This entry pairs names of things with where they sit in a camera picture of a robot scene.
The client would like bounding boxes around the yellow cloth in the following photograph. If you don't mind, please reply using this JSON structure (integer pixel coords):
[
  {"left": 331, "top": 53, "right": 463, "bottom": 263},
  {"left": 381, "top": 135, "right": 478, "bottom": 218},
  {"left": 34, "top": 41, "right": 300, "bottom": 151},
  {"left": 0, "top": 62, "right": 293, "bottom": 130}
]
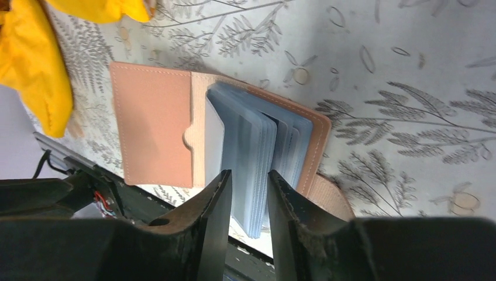
[{"left": 1, "top": 0, "right": 157, "bottom": 138}]

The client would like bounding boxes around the floral patterned table mat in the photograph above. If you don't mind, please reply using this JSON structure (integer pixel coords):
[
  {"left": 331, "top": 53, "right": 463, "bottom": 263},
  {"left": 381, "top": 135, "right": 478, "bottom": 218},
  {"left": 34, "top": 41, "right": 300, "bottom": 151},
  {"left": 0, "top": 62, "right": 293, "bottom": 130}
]
[{"left": 23, "top": 0, "right": 496, "bottom": 259}]

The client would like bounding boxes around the pink leather card holder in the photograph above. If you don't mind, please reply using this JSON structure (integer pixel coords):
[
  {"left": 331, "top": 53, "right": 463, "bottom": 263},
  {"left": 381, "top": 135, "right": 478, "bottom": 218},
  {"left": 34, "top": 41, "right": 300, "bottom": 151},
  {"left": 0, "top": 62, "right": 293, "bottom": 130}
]
[{"left": 109, "top": 62, "right": 354, "bottom": 221}]

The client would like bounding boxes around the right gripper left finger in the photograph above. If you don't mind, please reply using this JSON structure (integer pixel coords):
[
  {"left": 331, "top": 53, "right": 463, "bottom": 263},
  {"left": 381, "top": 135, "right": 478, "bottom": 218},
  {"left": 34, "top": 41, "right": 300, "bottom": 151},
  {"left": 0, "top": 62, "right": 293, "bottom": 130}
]
[{"left": 1, "top": 170, "right": 232, "bottom": 280}]

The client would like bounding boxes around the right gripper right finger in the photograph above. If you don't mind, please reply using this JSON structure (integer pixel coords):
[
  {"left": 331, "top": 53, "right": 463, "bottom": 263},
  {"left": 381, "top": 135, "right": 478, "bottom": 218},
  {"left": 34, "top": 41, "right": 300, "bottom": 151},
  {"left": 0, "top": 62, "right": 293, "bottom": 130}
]
[{"left": 267, "top": 170, "right": 495, "bottom": 280}]

